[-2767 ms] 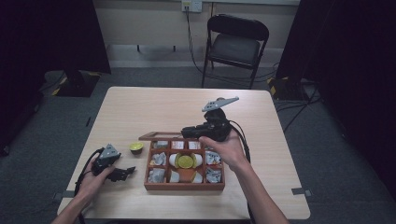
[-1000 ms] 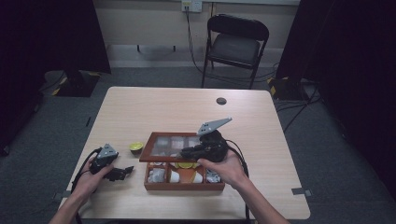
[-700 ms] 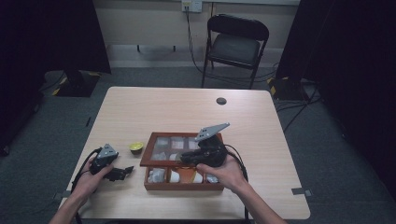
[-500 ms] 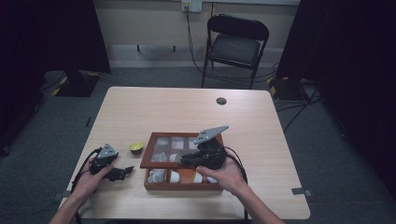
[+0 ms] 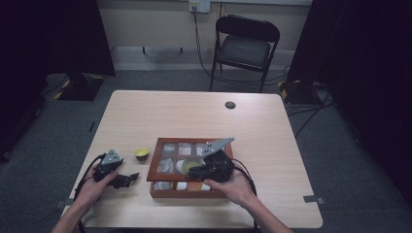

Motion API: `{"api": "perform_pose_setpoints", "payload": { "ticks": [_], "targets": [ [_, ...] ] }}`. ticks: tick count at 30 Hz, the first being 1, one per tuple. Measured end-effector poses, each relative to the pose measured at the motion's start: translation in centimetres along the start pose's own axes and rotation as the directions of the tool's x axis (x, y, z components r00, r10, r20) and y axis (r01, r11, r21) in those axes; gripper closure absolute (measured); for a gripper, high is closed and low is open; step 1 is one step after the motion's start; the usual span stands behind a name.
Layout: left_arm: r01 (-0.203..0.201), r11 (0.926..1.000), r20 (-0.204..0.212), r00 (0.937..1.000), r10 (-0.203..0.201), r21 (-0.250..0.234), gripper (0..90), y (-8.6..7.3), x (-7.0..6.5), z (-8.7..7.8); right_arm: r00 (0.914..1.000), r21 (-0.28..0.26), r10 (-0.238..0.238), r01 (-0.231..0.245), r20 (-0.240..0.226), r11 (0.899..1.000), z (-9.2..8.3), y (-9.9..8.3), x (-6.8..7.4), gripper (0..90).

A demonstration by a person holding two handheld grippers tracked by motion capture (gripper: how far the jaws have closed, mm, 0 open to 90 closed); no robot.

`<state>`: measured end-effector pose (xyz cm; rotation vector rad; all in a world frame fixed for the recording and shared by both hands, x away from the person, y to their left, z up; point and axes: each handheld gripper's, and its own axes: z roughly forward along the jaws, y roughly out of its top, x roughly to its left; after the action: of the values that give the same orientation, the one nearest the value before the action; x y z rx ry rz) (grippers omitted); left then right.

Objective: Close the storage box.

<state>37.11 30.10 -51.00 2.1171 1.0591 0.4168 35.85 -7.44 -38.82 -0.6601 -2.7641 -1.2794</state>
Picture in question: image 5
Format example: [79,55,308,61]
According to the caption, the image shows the black folding chair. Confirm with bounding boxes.
[209,14,282,94]

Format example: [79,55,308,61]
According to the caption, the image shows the black stand base striped tape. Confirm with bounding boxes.
[277,79,323,106]
[52,72,106,102]

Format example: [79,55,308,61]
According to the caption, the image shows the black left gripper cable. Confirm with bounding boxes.
[73,152,107,233]

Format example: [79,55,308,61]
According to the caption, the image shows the person's left hand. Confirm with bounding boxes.
[74,162,120,212]

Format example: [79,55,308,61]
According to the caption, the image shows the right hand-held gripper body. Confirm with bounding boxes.
[199,136,236,183]

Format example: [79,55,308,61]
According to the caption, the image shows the wooden box with glass lid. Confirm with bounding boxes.
[146,137,235,200]

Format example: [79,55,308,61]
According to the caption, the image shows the group of white sachets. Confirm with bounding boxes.
[153,143,228,191]

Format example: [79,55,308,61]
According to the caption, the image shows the grey tape piece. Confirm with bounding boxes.
[53,197,75,210]
[302,194,326,206]

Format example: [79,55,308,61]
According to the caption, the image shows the black curtain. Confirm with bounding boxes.
[0,0,117,163]
[286,0,412,203]

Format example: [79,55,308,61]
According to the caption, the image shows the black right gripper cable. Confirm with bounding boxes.
[230,157,259,197]

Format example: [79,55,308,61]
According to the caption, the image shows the white wall socket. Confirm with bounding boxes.
[189,0,212,15]

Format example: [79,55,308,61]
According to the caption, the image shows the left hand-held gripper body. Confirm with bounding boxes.
[92,149,124,183]

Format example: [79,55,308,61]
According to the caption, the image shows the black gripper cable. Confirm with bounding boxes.
[230,157,259,197]
[73,152,107,233]

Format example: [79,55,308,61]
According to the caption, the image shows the person's right hand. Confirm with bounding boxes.
[202,168,258,209]

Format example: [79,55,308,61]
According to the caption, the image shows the black floor cables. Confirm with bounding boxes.
[286,89,336,139]

